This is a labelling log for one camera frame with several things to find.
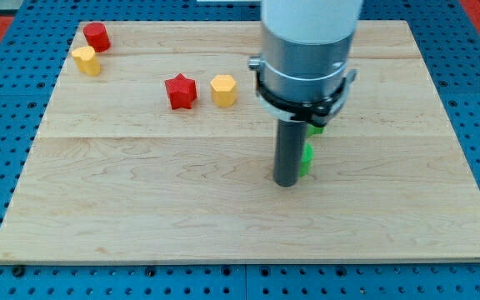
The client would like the light wooden board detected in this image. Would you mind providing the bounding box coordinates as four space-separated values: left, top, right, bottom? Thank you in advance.
0 21 480 266

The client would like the green block near tool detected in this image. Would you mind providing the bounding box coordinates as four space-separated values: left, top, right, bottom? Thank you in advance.
299 142 314 177

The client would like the yellow hexagon block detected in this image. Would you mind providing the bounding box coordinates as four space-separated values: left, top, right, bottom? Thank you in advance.
210 74 238 108

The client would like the green block behind tool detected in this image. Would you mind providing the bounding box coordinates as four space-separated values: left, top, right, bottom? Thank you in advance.
307 124 324 138

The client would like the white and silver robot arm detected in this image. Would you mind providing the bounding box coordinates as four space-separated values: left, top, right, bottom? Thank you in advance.
260 0 363 103

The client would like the red cylinder block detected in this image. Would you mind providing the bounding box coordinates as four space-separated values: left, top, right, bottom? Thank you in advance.
82 22 111 53

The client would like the red star block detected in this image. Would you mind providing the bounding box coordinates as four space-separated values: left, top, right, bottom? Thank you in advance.
165 73 198 110

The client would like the yellow heart block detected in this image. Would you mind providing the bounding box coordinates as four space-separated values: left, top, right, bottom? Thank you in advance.
71 46 101 77

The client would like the black clamp ring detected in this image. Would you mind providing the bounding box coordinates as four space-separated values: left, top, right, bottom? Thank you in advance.
247 55 358 128

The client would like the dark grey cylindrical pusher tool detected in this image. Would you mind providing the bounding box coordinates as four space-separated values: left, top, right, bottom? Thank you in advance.
273 120 308 187

